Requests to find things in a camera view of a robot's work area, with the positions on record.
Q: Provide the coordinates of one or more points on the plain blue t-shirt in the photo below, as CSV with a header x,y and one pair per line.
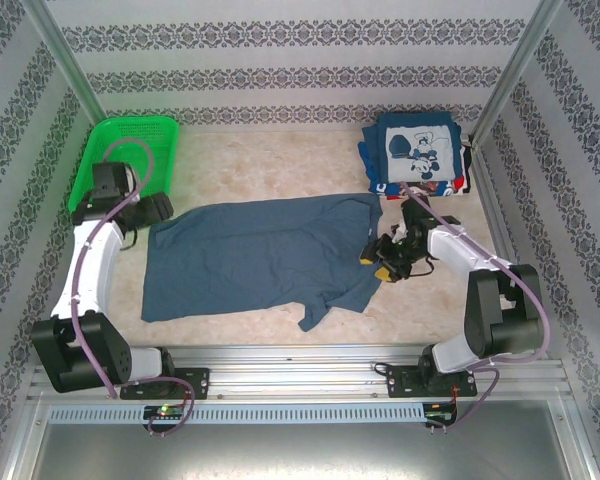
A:
x,y
260,260

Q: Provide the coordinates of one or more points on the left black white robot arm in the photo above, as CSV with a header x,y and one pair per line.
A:
x,y
95,265

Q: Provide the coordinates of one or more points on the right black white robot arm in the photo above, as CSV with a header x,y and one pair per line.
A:
x,y
500,320

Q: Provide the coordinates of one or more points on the green plastic basket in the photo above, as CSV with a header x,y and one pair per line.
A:
x,y
160,150

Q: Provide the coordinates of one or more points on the folded colourful print t-shirt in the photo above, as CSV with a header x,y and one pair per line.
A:
x,y
440,189

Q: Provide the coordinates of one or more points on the folded royal blue t-shirt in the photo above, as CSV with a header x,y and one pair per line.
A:
x,y
367,162

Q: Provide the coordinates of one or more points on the folded navy cartoon print t-shirt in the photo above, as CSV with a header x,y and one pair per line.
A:
x,y
415,150

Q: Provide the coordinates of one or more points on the right small circuit board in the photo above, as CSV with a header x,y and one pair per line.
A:
x,y
440,416

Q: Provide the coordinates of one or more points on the small circuit board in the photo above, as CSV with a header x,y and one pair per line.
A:
x,y
164,412
440,416

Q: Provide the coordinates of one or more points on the grey metal front panel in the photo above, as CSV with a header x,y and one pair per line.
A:
x,y
300,450

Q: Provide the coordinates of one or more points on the left small circuit board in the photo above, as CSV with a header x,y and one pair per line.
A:
x,y
164,412

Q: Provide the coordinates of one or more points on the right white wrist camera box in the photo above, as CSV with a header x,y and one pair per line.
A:
x,y
399,231

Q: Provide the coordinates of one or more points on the aluminium side rail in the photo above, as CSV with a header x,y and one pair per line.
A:
x,y
487,200

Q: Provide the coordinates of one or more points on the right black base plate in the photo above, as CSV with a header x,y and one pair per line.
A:
x,y
402,382

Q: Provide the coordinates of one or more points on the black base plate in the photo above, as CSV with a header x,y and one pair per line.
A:
x,y
195,382
402,382

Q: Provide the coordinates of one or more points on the aluminium front rail frame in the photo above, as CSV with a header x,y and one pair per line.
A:
x,y
300,365

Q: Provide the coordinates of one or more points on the aluminium corner post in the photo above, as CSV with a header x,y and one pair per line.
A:
x,y
62,55
517,65

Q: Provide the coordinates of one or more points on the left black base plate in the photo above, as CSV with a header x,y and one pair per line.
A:
x,y
195,382

